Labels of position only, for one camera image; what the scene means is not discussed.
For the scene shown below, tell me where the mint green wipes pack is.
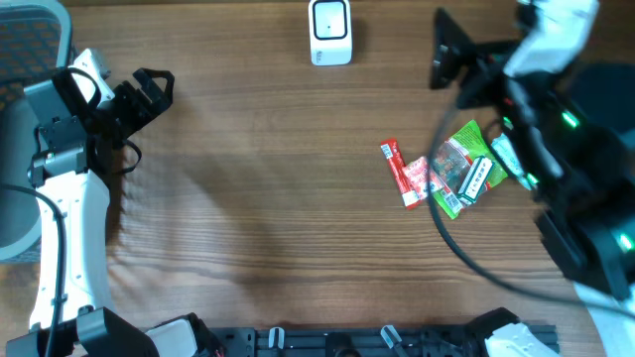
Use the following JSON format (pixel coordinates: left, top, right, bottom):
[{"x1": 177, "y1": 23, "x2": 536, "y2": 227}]
[{"x1": 491, "y1": 134, "x2": 533, "y2": 190}]

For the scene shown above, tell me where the green snack bag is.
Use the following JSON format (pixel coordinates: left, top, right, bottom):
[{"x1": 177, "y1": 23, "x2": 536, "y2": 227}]
[{"x1": 431, "y1": 120, "x2": 508, "y2": 219}]

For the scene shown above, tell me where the green white medicine box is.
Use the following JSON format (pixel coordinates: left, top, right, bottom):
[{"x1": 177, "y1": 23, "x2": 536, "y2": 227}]
[{"x1": 456, "y1": 156, "x2": 495, "y2": 205}]

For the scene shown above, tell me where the red tissue pack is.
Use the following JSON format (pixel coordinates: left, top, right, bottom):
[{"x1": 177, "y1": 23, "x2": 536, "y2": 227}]
[{"x1": 403, "y1": 157, "x2": 445, "y2": 200}]

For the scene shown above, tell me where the red stick sachet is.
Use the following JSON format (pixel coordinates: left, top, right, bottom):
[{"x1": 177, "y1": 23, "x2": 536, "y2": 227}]
[{"x1": 380, "y1": 138, "x2": 421, "y2": 210}]

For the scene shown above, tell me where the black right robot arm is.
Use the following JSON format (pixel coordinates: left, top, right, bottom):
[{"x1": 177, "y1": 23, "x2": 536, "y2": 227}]
[{"x1": 430, "y1": 1, "x2": 634, "y2": 356}]

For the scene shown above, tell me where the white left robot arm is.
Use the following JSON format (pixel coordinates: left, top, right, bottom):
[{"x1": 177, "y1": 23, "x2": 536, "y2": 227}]
[{"x1": 1, "y1": 66, "x2": 222, "y2": 356}]

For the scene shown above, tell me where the white barcode scanner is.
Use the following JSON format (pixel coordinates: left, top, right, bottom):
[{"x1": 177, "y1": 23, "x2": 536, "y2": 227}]
[{"x1": 308, "y1": 0, "x2": 353, "y2": 66}]

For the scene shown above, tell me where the dark grey plastic basket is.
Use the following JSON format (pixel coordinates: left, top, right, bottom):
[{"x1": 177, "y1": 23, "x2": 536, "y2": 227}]
[{"x1": 1, "y1": 0, "x2": 72, "y2": 264}]

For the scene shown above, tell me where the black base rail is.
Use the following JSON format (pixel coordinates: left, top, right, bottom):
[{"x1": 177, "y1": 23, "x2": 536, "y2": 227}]
[{"x1": 211, "y1": 324, "x2": 488, "y2": 357}]

